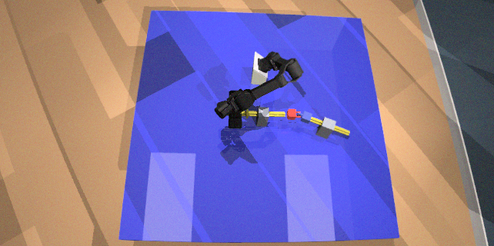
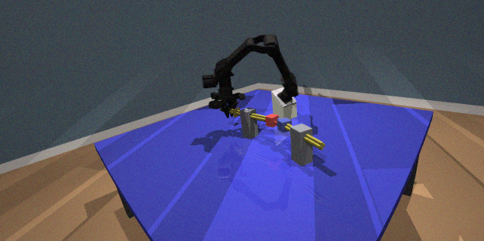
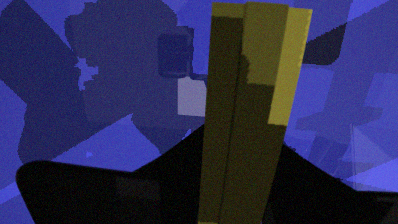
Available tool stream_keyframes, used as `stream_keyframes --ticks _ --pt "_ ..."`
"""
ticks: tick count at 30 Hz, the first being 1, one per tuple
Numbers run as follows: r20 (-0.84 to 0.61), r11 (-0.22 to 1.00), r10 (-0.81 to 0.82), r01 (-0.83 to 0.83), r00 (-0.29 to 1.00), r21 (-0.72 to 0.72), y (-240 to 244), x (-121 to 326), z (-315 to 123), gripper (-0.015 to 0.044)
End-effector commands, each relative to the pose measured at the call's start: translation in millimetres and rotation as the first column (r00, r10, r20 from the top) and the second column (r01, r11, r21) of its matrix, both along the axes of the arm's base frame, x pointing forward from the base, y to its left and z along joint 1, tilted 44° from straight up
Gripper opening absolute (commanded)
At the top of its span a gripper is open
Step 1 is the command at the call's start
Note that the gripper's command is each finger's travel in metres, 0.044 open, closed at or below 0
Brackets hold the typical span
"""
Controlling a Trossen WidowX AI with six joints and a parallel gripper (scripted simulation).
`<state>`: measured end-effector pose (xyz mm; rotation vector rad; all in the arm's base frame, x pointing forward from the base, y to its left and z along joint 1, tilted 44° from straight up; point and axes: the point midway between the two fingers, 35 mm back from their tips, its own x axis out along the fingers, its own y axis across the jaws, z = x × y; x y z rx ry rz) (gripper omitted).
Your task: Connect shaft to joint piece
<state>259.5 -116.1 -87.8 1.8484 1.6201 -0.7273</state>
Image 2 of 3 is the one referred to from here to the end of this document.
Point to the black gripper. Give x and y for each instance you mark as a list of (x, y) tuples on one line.
[(226, 97)]

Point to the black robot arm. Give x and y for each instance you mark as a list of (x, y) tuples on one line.
[(222, 72)]

